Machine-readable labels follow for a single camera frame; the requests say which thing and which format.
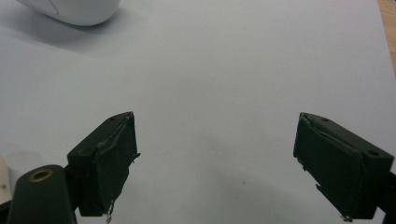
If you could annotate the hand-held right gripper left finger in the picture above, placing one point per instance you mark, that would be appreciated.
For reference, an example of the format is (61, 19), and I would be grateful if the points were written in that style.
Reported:
(106, 165)

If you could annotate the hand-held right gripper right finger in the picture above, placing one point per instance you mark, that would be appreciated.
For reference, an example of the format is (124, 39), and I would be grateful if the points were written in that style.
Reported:
(336, 168)

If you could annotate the white rounded plastic object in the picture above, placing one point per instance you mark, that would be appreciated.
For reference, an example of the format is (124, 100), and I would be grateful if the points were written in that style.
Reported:
(77, 11)

